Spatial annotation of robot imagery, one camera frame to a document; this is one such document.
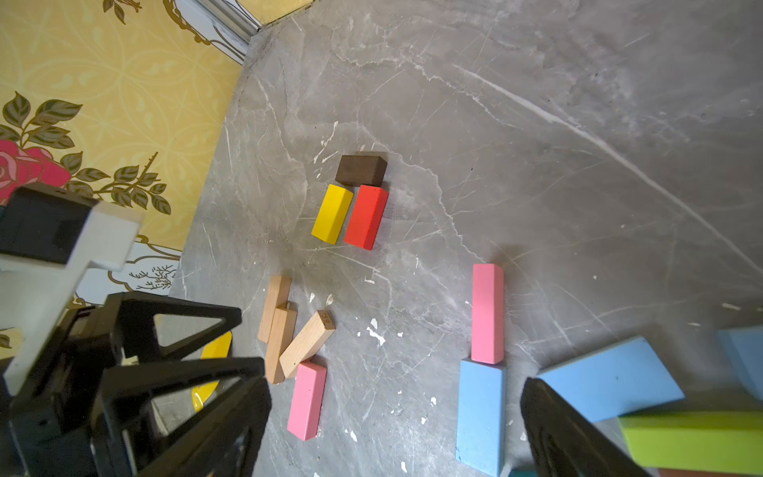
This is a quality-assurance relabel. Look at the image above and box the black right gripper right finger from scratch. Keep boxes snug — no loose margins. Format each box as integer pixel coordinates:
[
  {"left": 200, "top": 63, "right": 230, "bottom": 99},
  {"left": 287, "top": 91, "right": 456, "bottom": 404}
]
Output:
[{"left": 521, "top": 378, "right": 648, "bottom": 476}]

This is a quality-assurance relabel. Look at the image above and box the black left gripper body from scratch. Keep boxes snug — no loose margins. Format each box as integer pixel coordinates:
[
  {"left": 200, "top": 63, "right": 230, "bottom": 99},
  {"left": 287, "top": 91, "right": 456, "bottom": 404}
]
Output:
[{"left": 9, "top": 306, "right": 119, "bottom": 476}]

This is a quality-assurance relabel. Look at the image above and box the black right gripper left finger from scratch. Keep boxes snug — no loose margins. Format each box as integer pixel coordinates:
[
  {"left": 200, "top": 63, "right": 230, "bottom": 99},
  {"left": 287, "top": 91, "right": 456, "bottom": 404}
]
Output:
[{"left": 139, "top": 377, "right": 271, "bottom": 476}]

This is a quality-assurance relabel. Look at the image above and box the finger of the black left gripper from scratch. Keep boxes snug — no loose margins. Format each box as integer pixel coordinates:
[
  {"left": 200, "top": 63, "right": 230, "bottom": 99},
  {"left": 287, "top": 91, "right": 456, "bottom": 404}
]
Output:
[
  {"left": 91, "top": 358, "right": 265, "bottom": 476},
  {"left": 103, "top": 291, "right": 242, "bottom": 361}
]

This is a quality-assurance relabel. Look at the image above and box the pink block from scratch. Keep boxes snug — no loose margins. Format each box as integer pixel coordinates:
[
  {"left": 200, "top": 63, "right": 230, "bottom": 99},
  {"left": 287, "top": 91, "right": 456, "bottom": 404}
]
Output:
[
  {"left": 658, "top": 468, "right": 755, "bottom": 477},
  {"left": 287, "top": 361, "right": 327, "bottom": 441},
  {"left": 471, "top": 264, "right": 505, "bottom": 365}
]

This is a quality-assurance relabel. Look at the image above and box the yellow block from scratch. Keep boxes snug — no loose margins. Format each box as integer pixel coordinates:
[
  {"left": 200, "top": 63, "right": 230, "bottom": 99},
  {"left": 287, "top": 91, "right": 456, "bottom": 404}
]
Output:
[{"left": 312, "top": 184, "right": 354, "bottom": 244}]

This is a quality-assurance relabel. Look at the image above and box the red block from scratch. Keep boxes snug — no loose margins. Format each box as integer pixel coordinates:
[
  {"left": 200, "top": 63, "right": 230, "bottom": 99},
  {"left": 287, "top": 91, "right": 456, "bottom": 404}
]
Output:
[{"left": 345, "top": 185, "right": 389, "bottom": 250}]

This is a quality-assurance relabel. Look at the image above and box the dark brown block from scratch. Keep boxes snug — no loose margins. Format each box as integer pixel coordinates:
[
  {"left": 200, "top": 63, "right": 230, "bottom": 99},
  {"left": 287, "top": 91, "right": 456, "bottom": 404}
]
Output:
[{"left": 335, "top": 155, "right": 387, "bottom": 187}]

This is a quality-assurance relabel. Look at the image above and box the yellow toy shovel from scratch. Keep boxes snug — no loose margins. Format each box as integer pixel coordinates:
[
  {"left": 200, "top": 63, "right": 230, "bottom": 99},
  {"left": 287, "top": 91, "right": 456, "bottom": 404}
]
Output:
[{"left": 190, "top": 330, "right": 234, "bottom": 413}]

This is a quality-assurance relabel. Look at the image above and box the natural wood block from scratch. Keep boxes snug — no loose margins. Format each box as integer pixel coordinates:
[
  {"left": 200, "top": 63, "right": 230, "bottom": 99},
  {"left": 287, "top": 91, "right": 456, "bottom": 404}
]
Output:
[
  {"left": 279, "top": 310, "right": 336, "bottom": 379},
  {"left": 258, "top": 275, "right": 291, "bottom": 343},
  {"left": 264, "top": 304, "right": 297, "bottom": 385}
]

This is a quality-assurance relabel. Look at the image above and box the teal block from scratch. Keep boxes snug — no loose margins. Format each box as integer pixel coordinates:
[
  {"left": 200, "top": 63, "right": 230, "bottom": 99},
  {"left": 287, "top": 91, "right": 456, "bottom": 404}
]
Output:
[{"left": 508, "top": 469, "right": 538, "bottom": 477}]

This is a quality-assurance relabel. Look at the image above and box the light blue long block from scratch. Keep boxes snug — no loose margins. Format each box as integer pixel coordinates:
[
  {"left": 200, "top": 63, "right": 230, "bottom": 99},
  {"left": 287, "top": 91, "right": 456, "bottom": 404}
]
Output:
[{"left": 455, "top": 360, "right": 507, "bottom": 476}]

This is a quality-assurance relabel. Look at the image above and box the light blue short block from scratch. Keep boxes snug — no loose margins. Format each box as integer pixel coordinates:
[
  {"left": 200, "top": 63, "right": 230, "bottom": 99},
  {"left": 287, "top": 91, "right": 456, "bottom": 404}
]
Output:
[{"left": 538, "top": 336, "right": 685, "bottom": 423}]

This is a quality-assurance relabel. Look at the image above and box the green block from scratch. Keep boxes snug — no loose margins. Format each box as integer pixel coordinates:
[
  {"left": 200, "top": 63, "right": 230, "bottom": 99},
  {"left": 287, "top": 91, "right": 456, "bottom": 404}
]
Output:
[{"left": 619, "top": 411, "right": 762, "bottom": 475}]

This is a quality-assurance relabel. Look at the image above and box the light blue block far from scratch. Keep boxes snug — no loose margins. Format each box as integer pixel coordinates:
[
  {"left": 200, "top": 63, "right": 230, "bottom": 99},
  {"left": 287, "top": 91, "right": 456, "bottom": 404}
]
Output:
[{"left": 717, "top": 325, "right": 763, "bottom": 401}]

